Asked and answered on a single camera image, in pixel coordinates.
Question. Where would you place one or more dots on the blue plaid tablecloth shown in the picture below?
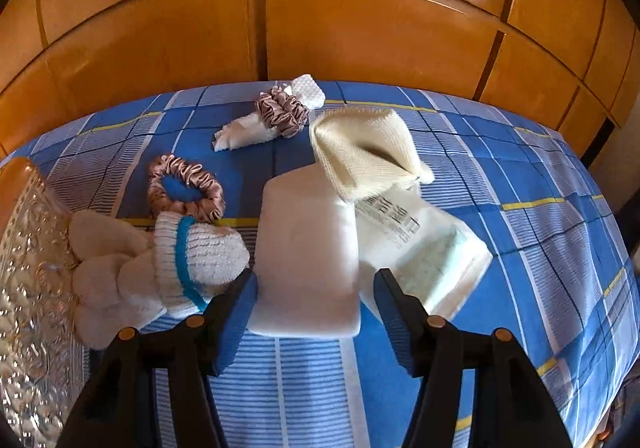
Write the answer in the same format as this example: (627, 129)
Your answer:
(525, 253)

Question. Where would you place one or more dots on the pink satin scrunchie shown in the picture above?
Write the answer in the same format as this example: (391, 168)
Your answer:
(205, 183)

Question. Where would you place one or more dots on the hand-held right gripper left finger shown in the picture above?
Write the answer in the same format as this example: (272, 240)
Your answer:
(235, 328)

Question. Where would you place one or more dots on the wooden headboard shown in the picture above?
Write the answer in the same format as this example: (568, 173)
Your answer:
(320, 2)

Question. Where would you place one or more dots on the white printed wipes packet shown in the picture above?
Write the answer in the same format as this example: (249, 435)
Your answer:
(430, 253)

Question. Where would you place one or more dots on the cream knitted cloth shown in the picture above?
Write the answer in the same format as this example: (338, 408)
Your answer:
(365, 147)

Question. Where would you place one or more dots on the silver ornate tissue box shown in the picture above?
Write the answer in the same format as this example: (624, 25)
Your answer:
(30, 288)

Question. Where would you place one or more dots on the white dotted cloth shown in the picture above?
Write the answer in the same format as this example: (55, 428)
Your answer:
(245, 132)

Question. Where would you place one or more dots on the mauve satin scrunchie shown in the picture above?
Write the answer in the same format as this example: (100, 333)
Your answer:
(282, 110)

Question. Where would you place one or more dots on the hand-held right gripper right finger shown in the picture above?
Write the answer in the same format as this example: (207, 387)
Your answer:
(397, 328)

